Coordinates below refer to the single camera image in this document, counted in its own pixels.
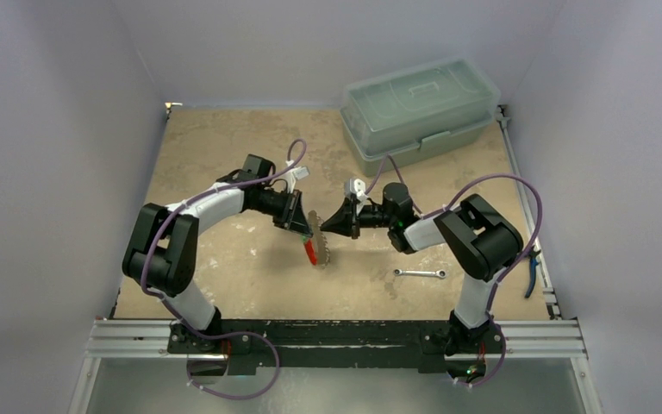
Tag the clear plastic storage bin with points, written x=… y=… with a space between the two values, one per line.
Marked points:
x=417 y=113

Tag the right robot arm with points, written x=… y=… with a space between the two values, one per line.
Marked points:
x=482 y=241

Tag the silver combination wrench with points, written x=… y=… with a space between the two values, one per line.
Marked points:
x=440 y=274

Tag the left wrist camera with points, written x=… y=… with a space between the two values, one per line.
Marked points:
x=293 y=173

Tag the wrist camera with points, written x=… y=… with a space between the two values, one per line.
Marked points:
x=293 y=173
x=355 y=191

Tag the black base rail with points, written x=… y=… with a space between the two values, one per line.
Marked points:
x=385 y=344

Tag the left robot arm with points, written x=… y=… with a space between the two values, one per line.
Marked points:
x=161 y=255

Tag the blue handled pliers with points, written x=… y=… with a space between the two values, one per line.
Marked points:
x=533 y=262

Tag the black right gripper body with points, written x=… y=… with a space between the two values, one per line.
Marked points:
x=354 y=216

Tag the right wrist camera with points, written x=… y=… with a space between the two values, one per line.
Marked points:
x=355 y=191

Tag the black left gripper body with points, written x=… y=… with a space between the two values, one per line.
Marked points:
x=284 y=204

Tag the aluminium frame rail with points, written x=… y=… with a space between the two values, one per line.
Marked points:
x=127 y=368

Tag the steel key organizer red handle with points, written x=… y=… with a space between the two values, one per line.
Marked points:
x=316 y=247

